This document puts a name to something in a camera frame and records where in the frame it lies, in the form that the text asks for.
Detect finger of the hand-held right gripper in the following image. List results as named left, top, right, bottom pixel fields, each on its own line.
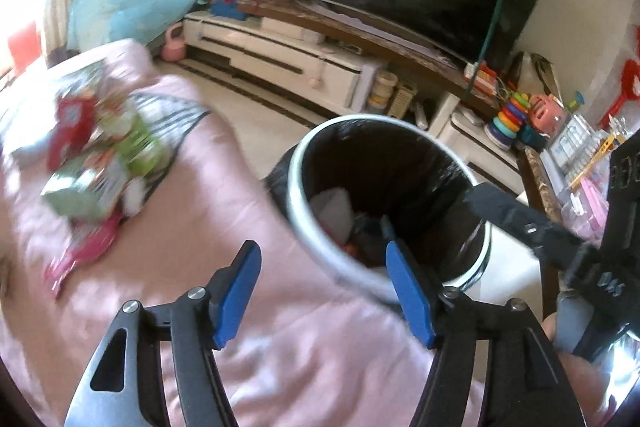
left=464, top=184, right=598, bottom=280

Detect person's right hand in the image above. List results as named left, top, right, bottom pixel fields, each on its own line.
left=542, top=312, right=619, bottom=427

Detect green and white packet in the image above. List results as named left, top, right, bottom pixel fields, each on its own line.
left=40, top=154, right=131, bottom=223

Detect beige ribbed toy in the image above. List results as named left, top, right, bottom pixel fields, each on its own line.
left=387, top=84, right=417, bottom=120

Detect red toy phone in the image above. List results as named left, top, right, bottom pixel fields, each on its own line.
left=470, top=62, right=498, bottom=95

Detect pink toy kettle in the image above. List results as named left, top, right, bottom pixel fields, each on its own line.
left=161, top=24, right=187, bottom=62

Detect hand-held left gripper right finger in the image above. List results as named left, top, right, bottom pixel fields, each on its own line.
left=385, top=240, right=576, bottom=427

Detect red plastic toy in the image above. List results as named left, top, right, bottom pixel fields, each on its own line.
left=597, top=59, right=640, bottom=130

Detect yellow stacked cups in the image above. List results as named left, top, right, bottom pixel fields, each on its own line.
left=367, top=71, right=398, bottom=114

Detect clear plastic bag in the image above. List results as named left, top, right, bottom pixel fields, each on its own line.
left=510, top=52, right=556, bottom=100

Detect blue toy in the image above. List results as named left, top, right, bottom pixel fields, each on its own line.
left=209, top=0, right=251, bottom=20

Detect rainbow stacking ring toy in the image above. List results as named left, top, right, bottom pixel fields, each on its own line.
left=484, top=92, right=531, bottom=150

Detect brown wooden television shelf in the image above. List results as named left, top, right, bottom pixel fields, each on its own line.
left=237, top=0, right=531, bottom=118

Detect green snack packet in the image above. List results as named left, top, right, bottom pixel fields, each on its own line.
left=102, top=109, right=168, bottom=180

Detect pink pig toy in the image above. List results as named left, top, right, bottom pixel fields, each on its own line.
left=525, top=94, right=566, bottom=135

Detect pink snack packet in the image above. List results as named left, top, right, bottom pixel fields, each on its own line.
left=44, top=212, right=123, bottom=298

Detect pink blanket with plaid patches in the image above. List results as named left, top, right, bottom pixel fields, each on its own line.
left=0, top=38, right=488, bottom=427

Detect white television cabinet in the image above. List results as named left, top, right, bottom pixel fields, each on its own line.
left=182, top=9, right=523, bottom=180

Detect clear plastic organizer box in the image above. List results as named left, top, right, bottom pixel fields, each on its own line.
left=542, top=114, right=616, bottom=233

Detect red snack packet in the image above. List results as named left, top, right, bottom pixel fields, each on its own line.
left=47, top=94, right=98, bottom=170

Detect red cloth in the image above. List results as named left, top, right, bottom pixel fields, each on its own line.
left=7, top=21, right=40, bottom=68

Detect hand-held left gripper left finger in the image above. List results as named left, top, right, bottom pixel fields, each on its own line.
left=64, top=239, right=263, bottom=427

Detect white bin with black bag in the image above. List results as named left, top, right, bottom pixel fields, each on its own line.
left=265, top=114, right=493, bottom=305

